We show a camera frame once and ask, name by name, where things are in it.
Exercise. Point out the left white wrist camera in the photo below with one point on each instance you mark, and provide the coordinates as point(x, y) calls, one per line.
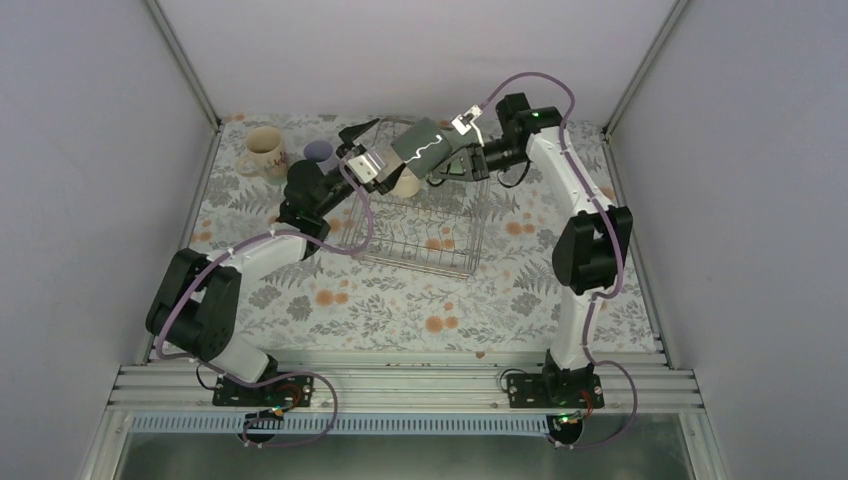
point(375, 165)

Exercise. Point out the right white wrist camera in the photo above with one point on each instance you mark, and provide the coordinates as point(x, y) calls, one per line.
point(465, 124)

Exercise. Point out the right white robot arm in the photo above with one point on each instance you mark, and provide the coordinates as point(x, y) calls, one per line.
point(589, 256)

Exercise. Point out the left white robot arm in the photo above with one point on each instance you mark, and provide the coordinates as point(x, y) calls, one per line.
point(193, 314)

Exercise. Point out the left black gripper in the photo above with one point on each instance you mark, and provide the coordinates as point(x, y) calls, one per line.
point(348, 136)

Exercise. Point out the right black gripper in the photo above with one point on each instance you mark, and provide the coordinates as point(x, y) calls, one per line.
point(470, 156)

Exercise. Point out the lilac cup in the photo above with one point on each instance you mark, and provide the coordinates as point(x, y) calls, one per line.
point(322, 153)

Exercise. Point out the floral table mat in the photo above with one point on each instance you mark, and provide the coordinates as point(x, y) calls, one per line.
point(511, 302)

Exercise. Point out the cream mug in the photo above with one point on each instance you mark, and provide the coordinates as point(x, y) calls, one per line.
point(405, 185)

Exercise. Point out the coral pattern mug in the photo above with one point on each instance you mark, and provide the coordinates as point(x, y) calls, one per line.
point(265, 156)

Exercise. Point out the dark grey mug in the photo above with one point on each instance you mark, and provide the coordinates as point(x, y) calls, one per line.
point(422, 147)

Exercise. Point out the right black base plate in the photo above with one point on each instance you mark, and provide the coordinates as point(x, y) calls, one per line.
point(538, 391)

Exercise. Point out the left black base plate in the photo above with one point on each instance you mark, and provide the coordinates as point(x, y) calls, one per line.
point(291, 392)

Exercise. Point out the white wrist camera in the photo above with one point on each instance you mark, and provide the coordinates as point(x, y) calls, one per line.
point(465, 124)
point(375, 165)

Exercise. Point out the aluminium rail frame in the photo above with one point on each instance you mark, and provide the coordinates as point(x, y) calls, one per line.
point(408, 415)

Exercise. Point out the wire dish rack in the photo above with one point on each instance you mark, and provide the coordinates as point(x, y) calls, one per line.
point(437, 230)

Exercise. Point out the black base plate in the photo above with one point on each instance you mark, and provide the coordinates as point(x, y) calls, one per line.
point(291, 392)
point(538, 391)

